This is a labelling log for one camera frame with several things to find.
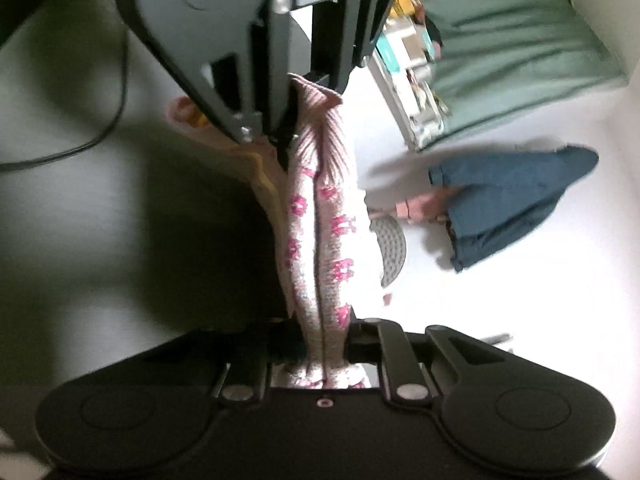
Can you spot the grey windowsill shelf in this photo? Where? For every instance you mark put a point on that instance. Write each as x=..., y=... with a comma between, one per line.
x=395, y=95

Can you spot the dark teal jacket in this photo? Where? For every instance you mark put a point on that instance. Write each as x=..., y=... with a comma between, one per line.
x=500, y=200

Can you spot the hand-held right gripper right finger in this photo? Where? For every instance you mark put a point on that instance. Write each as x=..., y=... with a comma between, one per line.
x=357, y=342

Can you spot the pink hanging garment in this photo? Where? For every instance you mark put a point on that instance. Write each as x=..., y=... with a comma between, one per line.
x=420, y=205

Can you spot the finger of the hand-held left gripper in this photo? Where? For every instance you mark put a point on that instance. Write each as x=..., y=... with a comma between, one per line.
x=355, y=35
x=260, y=100

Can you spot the green curtain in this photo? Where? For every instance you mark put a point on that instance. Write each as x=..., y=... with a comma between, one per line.
x=510, y=35

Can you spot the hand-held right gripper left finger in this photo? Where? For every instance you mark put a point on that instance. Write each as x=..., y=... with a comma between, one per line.
x=287, y=345

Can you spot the teal and white tissue box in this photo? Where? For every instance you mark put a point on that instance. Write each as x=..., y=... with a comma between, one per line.
x=395, y=52

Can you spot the pink striped garment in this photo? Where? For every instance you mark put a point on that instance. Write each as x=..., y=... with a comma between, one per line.
x=325, y=200

